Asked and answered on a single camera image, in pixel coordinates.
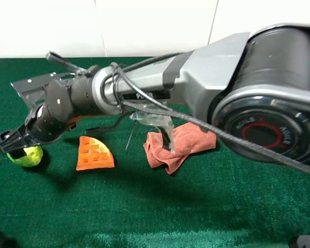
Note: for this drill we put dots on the black wrist camera mount plate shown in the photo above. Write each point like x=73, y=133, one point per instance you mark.
x=33, y=91

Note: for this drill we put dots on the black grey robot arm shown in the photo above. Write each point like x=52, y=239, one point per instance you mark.
x=254, y=87

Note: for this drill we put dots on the green yellow ball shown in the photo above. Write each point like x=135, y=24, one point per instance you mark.
x=33, y=156

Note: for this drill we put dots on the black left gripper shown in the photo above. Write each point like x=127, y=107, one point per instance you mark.
x=34, y=134

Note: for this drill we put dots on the clear plastic wrap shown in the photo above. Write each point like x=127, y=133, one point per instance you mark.
x=163, y=123

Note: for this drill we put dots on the brown folded towel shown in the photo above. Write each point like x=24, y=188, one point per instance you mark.
x=188, y=139

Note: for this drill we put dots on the green felt table mat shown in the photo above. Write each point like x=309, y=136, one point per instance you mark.
x=215, y=199

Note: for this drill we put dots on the yellow orange waffle toy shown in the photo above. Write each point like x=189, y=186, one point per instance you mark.
x=93, y=154

